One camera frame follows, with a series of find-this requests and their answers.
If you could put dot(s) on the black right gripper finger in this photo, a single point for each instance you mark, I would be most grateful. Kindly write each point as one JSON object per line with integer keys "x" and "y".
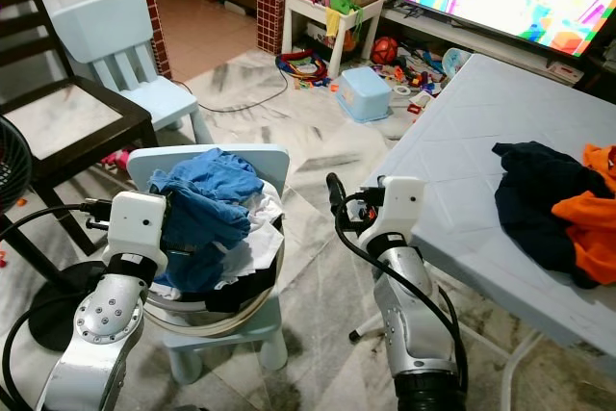
{"x": 338, "y": 195}

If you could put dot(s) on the blue knit garment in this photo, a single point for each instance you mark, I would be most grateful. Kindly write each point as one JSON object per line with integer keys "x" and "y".
{"x": 212, "y": 199}

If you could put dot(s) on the orange t-shirt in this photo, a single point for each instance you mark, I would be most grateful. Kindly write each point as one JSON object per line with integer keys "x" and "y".
{"x": 592, "y": 228}

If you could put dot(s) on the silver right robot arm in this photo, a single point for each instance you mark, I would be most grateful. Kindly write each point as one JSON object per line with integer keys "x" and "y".
{"x": 414, "y": 324}

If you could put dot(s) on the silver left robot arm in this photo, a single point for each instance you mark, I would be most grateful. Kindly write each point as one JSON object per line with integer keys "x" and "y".
{"x": 101, "y": 334}

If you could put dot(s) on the white garment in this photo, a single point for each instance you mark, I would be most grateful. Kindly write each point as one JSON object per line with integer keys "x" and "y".
{"x": 265, "y": 233}

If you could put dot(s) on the light blue storage box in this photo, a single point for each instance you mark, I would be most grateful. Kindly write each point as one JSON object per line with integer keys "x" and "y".
{"x": 366, "y": 95}

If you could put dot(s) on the grey folding table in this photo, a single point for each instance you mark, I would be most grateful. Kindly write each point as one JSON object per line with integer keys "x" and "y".
{"x": 462, "y": 161}

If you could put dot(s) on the black garment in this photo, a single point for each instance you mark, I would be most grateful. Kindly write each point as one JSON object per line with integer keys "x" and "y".
{"x": 250, "y": 291}

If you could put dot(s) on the red ball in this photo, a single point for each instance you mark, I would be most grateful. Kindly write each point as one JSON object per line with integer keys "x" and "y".
{"x": 385, "y": 51}

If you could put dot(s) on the navy garment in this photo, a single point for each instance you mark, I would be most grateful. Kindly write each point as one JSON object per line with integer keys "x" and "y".
{"x": 529, "y": 209}

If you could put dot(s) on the light blue plastic tub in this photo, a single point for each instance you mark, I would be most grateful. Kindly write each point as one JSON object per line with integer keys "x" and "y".
{"x": 458, "y": 64}

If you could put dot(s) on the round laundry basket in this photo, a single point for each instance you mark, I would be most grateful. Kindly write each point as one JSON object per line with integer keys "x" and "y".
{"x": 212, "y": 324}

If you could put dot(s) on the small white table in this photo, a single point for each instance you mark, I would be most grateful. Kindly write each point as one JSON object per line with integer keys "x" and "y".
{"x": 303, "y": 12}

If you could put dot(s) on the red brick pillar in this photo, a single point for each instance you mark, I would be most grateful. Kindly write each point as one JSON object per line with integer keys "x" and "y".
{"x": 151, "y": 12}
{"x": 272, "y": 2}

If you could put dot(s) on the pink toy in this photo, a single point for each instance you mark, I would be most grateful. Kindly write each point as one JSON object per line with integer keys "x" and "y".
{"x": 117, "y": 161}

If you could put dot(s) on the black standing fan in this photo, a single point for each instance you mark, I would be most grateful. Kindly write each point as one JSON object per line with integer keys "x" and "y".
{"x": 12, "y": 166}

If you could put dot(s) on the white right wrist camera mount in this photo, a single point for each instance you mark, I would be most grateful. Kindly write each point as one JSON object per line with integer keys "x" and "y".
{"x": 397, "y": 207}

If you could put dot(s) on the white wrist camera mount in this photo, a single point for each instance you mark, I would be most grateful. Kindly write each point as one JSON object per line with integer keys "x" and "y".
{"x": 138, "y": 228}
{"x": 397, "y": 207}

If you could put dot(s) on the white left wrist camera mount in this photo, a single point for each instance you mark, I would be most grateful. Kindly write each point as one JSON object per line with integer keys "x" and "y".
{"x": 138, "y": 228}

